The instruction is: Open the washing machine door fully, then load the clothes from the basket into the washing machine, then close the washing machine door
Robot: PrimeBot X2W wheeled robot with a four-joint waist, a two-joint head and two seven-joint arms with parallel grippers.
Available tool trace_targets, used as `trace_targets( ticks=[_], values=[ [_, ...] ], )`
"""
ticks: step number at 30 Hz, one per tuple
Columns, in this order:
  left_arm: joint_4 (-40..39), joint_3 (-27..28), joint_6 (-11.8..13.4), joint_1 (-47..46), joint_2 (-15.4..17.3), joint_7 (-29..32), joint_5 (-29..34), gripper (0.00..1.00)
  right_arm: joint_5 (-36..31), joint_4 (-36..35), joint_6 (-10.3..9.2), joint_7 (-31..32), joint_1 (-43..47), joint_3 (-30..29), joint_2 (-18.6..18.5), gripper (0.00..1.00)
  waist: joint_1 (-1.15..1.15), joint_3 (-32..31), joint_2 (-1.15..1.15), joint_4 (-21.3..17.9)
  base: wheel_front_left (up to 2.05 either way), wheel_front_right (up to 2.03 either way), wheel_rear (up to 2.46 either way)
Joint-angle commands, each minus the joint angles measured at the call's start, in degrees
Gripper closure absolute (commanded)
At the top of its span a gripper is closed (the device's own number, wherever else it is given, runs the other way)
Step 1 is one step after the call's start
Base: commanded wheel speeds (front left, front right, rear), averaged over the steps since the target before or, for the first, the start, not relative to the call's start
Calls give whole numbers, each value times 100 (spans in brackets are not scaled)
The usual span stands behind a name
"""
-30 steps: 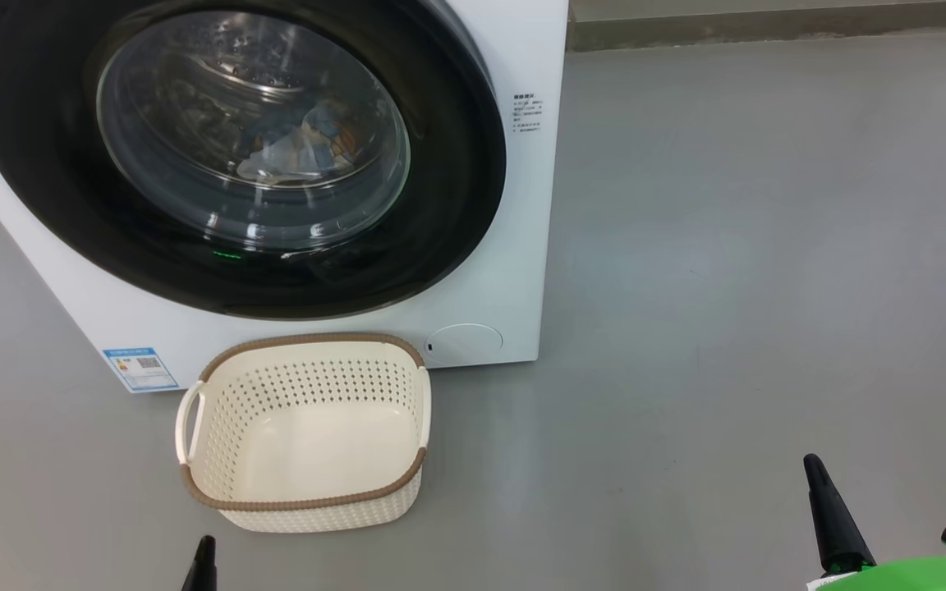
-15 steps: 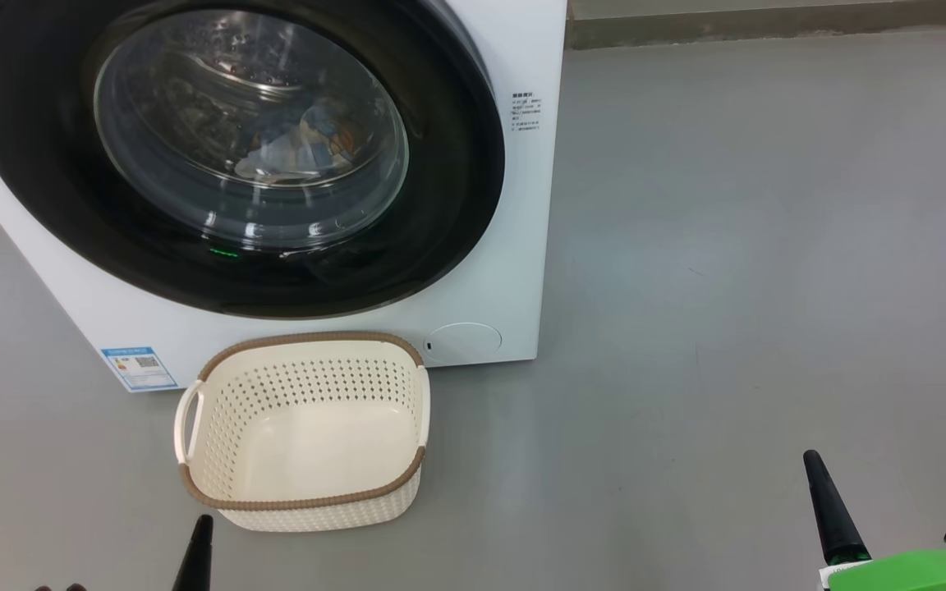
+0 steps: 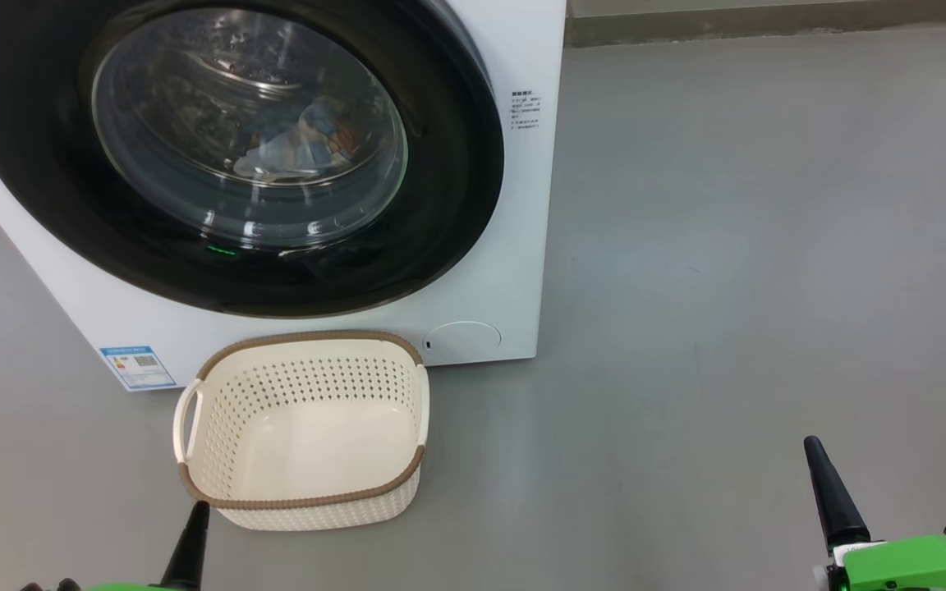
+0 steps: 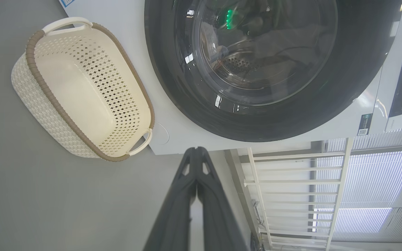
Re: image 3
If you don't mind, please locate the white front-load washing machine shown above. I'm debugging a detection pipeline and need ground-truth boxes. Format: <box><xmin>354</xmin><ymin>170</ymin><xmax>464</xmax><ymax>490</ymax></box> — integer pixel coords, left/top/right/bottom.
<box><xmin>0</xmin><ymin>0</ymin><xmax>568</xmax><ymax>392</ymax></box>

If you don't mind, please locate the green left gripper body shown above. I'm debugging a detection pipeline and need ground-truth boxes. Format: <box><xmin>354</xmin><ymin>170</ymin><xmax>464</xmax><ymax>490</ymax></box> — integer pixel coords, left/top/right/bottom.
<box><xmin>83</xmin><ymin>581</ymin><xmax>203</xmax><ymax>591</ymax></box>

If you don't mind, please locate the blue energy label sticker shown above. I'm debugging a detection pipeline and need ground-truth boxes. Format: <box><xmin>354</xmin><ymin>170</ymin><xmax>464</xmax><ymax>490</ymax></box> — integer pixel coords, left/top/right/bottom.
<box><xmin>99</xmin><ymin>345</ymin><xmax>177</xmax><ymax>392</ymax></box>

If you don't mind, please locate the cream perforated laundry basket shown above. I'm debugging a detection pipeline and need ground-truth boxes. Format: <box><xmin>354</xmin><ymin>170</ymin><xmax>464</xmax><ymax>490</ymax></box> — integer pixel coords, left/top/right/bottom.
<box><xmin>172</xmin><ymin>330</ymin><xmax>430</xmax><ymax>532</ymax></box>

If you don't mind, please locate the round white filter cover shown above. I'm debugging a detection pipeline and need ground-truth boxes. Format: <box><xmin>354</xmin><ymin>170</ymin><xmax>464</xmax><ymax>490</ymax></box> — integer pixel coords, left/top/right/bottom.
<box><xmin>424</xmin><ymin>320</ymin><xmax>503</xmax><ymax>364</ymax></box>

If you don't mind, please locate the black round glass washer door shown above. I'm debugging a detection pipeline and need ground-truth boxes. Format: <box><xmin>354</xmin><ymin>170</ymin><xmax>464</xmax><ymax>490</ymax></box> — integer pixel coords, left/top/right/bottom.
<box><xmin>0</xmin><ymin>0</ymin><xmax>507</xmax><ymax>319</ymax></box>

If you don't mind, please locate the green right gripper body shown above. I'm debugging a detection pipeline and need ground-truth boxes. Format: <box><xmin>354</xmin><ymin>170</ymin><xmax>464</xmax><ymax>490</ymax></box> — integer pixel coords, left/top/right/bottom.
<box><xmin>814</xmin><ymin>535</ymin><xmax>946</xmax><ymax>591</ymax></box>

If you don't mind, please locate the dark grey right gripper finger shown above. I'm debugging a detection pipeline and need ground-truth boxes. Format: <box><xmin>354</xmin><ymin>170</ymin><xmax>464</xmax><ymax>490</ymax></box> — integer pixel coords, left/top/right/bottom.
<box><xmin>803</xmin><ymin>435</ymin><xmax>872</xmax><ymax>551</ymax></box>

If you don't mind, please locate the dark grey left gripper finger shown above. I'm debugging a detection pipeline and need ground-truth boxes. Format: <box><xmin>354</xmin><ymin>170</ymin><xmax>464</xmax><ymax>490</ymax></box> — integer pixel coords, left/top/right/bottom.
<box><xmin>159</xmin><ymin>501</ymin><xmax>211</xmax><ymax>589</ymax></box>

